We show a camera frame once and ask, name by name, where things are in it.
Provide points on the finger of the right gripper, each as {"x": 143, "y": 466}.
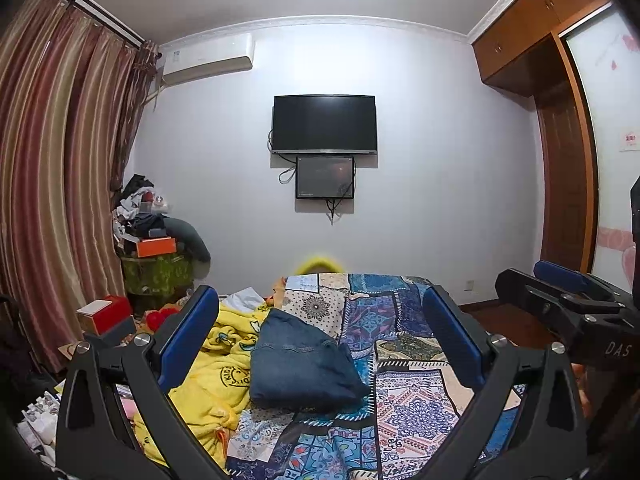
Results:
{"x": 568, "y": 279}

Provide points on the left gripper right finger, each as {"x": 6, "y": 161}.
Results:
{"x": 529, "y": 423}

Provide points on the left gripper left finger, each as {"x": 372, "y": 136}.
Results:
{"x": 93, "y": 436}

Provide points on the blue denim jacket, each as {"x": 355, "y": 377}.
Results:
{"x": 297, "y": 367}

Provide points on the pile of clutter clothes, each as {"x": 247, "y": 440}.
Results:
{"x": 139, "y": 214}

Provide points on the brown wooden door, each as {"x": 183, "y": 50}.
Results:
{"x": 565, "y": 179}

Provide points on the yellow cartoon blanket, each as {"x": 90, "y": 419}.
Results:
{"x": 217, "y": 388}

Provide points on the red and white box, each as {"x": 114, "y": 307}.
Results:
{"x": 102, "y": 315}

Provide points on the red plush toy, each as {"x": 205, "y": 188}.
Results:
{"x": 155, "y": 318}

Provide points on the blue patchwork bedspread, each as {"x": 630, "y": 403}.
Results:
{"x": 366, "y": 313}

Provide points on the orange shoe box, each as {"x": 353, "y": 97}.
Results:
{"x": 154, "y": 247}

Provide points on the dark green cushion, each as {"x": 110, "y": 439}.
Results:
{"x": 185, "y": 234}

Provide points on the white heart-decorated wardrobe door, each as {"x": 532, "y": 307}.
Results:
{"x": 606, "y": 56}

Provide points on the wooden overhead cabinet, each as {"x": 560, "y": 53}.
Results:
{"x": 517, "y": 53}

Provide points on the yellow plush toy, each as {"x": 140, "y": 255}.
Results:
{"x": 319, "y": 264}

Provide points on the striped red beige curtain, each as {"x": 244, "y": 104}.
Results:
{"x": 72, "y": 95}

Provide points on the white air conditioner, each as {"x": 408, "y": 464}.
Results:
{"x": 190, "y": 60}

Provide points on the small black wall monitor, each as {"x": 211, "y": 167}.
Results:
{"x": 321, "y": 177}

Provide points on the black wall television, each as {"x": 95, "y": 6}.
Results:
{"x": 324, "y": 123}

